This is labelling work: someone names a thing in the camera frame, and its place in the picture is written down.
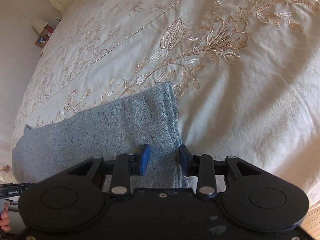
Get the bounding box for grey speckled pants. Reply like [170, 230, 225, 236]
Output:
[12, 82, 189, 189]

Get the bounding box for person's left hand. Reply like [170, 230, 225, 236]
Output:
[0, 202, 11, 232]

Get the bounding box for cream embroidered bedspread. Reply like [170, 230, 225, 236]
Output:
[12, 0, 319, 207]

